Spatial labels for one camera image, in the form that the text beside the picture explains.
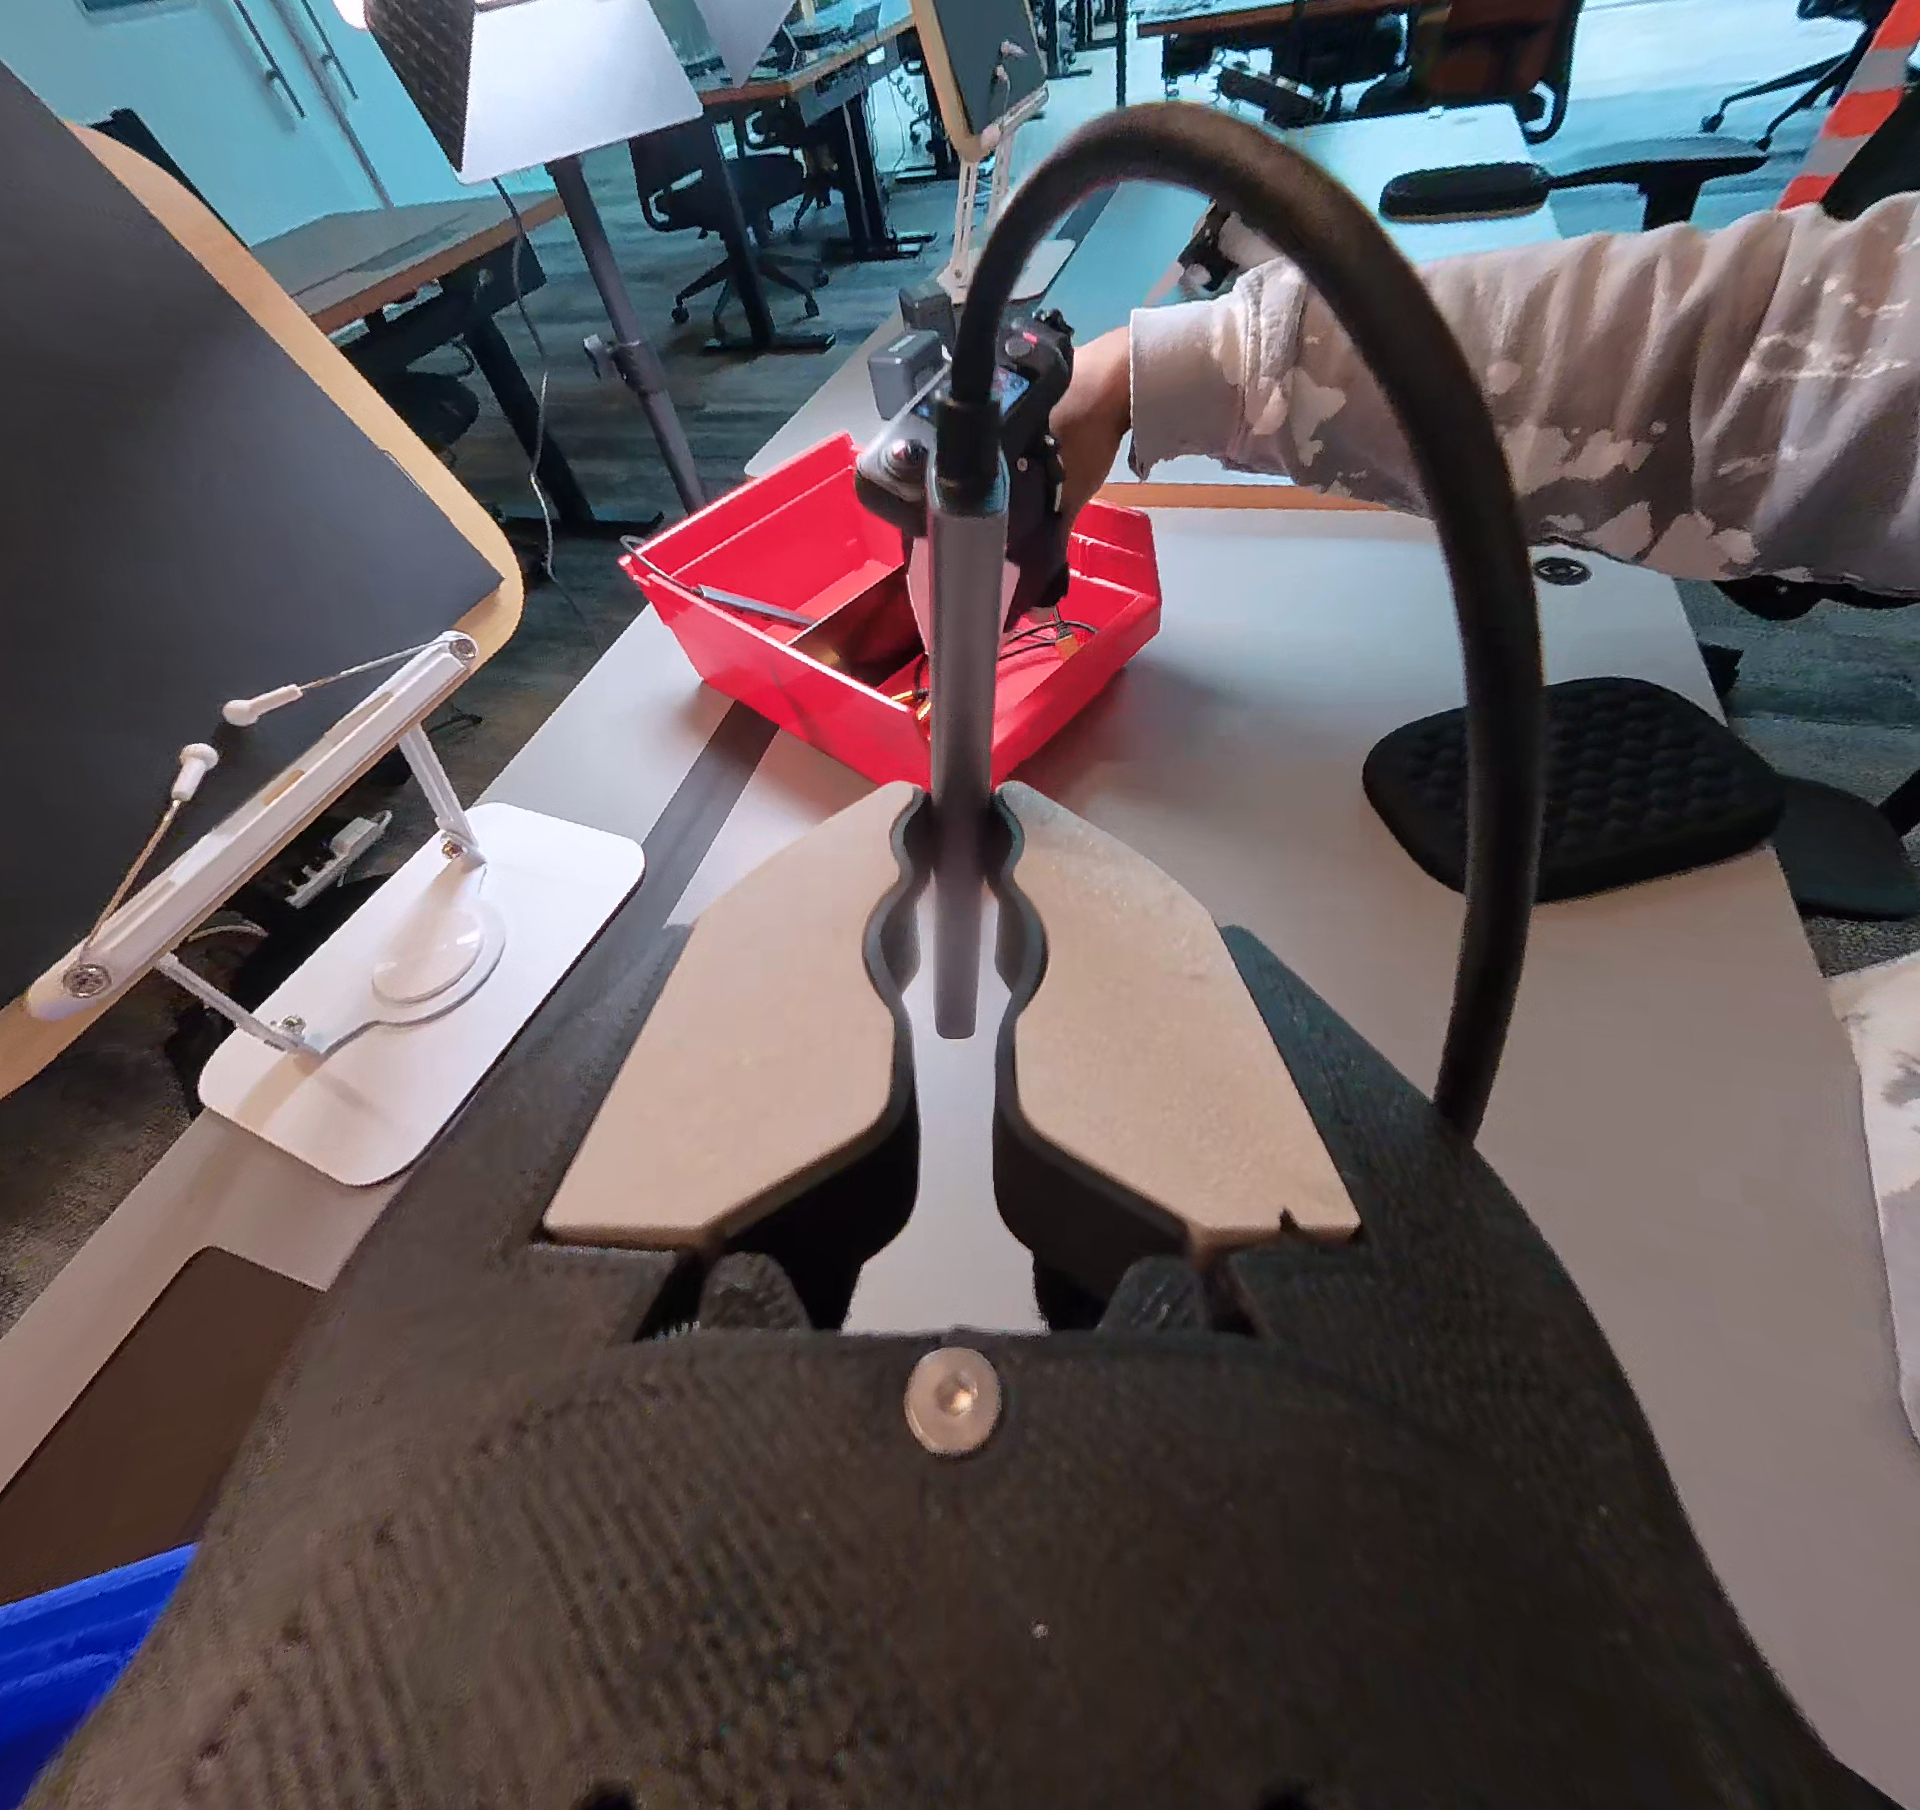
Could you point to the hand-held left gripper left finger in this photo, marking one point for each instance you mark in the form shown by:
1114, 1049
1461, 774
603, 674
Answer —
752, 1046

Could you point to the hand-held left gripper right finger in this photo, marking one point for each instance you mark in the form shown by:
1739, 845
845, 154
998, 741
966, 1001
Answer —
1155, 1046

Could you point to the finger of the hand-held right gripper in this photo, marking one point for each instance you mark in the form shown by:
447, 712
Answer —
918, 609

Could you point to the red plastic bin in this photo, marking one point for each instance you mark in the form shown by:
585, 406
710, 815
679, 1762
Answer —
780, 521

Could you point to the person's right forearm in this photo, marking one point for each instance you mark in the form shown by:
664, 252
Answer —
1499, 385

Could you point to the person's right hand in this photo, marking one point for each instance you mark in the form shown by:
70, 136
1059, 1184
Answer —
1095, 402

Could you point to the black bin divider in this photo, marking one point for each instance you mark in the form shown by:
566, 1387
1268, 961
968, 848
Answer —
855, 641

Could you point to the wooden top desk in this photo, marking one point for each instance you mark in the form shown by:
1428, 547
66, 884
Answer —
390, 252
819, 116

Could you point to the black office chair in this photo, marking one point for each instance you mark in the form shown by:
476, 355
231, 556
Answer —
706, 183

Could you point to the black board wooden rim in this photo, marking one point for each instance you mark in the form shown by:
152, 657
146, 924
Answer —
195, 521
968, 11

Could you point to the white power strip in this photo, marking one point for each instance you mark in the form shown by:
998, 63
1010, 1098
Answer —
338, 857

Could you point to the black oval pad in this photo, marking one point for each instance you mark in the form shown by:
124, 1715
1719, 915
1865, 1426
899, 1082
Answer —
1463, 191

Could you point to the black honeycomb pad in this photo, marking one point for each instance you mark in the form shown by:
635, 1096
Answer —
1620, 792

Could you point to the studio light on stand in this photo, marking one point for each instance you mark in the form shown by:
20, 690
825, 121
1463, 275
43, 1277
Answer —
585, 56

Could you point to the brown chair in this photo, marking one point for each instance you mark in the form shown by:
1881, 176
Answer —
1509, 11

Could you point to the black chair armrest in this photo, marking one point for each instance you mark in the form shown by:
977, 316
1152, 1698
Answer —
1855, 849

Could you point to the person's torso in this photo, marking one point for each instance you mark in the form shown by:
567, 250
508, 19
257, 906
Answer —
1894, 1167

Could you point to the orange traffic cone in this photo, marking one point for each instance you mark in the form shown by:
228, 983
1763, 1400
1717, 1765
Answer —
1860, 102

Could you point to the blue plastic bin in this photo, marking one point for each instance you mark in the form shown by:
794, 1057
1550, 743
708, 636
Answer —
75, 1675

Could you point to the grey cube camera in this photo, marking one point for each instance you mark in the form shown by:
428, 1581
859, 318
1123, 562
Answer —
931, 318

